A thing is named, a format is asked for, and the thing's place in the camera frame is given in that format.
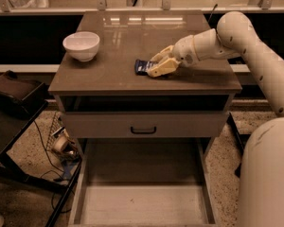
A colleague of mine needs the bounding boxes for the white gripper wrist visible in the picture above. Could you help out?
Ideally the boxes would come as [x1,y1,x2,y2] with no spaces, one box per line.
[147,35,199,78]

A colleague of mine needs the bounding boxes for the blue rxbar snack bar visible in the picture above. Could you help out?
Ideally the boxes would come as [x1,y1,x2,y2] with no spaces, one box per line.
[134,60,155,76]

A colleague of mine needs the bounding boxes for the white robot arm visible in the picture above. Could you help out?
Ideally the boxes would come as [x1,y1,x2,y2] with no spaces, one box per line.
[147,11,284,227]

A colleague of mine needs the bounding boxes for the grey drawer cabinet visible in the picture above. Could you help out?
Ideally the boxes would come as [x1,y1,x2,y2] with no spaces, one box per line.
[48,9,243,163]

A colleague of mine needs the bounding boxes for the open bottom drawer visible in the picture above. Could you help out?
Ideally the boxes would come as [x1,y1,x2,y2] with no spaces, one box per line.
[68,139,219,227]

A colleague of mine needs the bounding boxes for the white ceramic bowl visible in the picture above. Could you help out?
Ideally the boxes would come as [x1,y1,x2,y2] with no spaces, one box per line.
[62,31,100,61]

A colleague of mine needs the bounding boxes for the black chair base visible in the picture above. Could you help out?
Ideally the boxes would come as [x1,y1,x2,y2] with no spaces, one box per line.
[227,114,250,156]

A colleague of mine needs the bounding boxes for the white tape roll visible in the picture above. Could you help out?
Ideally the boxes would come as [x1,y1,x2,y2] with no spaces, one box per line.
[52,134,68,152]

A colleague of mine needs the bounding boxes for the brown box on cart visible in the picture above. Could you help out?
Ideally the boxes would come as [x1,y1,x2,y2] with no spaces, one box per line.
[0,70,45,118]

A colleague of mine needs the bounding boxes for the closed drawer with black handle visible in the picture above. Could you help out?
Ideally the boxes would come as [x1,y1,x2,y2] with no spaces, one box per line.
[61,113,228,138]

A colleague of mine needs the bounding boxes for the black floor cable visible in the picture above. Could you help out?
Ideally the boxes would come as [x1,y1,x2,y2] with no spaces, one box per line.
[22,105,77,215]

